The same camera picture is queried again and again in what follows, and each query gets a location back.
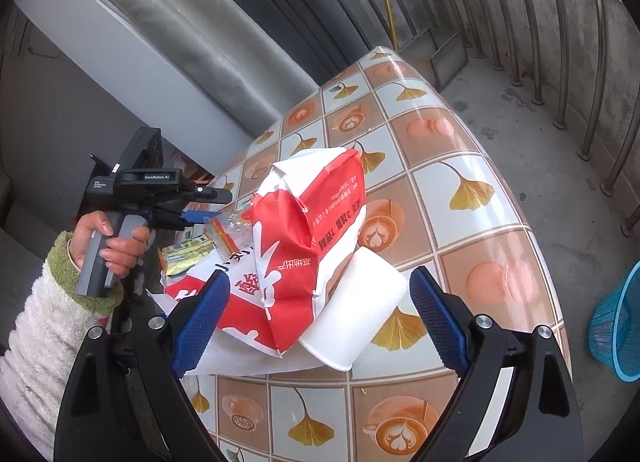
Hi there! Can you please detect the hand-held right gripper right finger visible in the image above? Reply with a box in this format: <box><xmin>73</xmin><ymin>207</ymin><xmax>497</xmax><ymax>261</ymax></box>
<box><xmin>409</xmin><ymin>266</ymin><xmax>588</xmax><ymax>462</ymax></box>

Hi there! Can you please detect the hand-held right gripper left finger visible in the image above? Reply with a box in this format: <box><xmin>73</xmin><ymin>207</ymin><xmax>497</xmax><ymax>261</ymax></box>
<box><xmin>52</xmin><ymin>271</ymin><xmax>236</xmax><ymax>462</ymax></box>

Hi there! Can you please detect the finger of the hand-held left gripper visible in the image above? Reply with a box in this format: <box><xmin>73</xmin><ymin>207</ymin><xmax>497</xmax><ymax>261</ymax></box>
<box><xmin>180</xmin><ymin>183</ymin><xmax>234</xmax><ymax>204</ymax></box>
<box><xmin>150</xmin><ymin>207</ymin><xmax>222</xmax><ymax>231</ymax></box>

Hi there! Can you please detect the clear red-striped zip bag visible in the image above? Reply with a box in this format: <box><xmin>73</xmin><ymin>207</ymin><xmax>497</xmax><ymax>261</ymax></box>
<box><xmin>202</xmin><ymin>207</ymin><xmax>256</xmax><ymax>255</ymax></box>

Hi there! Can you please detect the green and yellow snack packet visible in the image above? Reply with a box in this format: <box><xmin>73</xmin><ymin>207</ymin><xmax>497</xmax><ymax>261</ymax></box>
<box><xmin>159</xmin><ymin>235</ymin><xmax>213</xmax><ymax>277</ymax></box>

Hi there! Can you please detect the white paper cup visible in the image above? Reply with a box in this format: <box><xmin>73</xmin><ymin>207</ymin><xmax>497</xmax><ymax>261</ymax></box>
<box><xmin>299</xmin><ymin>245</ymin><xmax>408</xmax><ymax>373</ymax></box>

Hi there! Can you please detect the red and white paper bag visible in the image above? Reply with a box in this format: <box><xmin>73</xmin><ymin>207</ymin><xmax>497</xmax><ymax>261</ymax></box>
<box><xmin>162</xmin><ymin>146</ymin><xmax>368</xmax><ymax>358</ymax></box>

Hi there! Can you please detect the blue plastic basket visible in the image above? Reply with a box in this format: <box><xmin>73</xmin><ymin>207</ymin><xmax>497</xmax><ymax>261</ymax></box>
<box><xmin>589</xmin><ymin>259</ymin><xmax>640</xmax><ymax>383</ymax></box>

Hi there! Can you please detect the person's left forearm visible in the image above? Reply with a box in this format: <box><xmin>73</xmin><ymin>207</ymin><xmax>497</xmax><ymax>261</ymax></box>
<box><xmin>0</xmin><ymin>231</ymin><xmax>126</xmax><ymax>448</ymax></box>

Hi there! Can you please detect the person's left hand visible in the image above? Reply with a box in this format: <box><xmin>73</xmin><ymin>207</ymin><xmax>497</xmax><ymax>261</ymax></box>
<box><xmin>70</xmin><ymin>211</ymin><xmax>152</xmax><ymax>288</ymax></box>

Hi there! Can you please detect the grey curtain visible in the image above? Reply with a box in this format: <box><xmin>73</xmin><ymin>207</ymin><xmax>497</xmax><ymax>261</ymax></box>
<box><xmin>50</xmin><ymin>0</ymin><xmax>331</xmax><ymax>140</ymax></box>

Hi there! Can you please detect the leaf and peach patterned tablecloth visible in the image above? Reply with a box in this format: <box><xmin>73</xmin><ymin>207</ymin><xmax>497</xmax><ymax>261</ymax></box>
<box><xmin>145</xmin><ymin>46</ymin><xmax>573</xmax><ymax>462</ymax></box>

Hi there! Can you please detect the dark grey folding panel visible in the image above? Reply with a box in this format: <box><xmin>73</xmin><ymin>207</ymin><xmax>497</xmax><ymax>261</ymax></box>
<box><xmin>230</xmin><ymin>0</ymin><xmax>431</xmax><ymax>88</ymax></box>

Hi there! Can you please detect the metal balcony railing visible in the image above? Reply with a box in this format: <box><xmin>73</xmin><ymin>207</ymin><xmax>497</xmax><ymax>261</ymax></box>
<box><xmin>200</xmin><ymin>0</ymin><xmax>640</xmax><ymax>238</ymax></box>

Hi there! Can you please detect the metal sheet panel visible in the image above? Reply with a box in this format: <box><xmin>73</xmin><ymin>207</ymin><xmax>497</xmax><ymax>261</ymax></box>
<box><xmin>430</xmin><ymin>31</ymin><xmax>471</xmax><ymax>90</ymax></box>

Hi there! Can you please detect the yellow broom handle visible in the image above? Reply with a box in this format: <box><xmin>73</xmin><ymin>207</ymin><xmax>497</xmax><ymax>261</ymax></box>
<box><xmin>377</xmin><ymin>0</ymin><xmax>399</xmax><ymax>50</ymax></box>

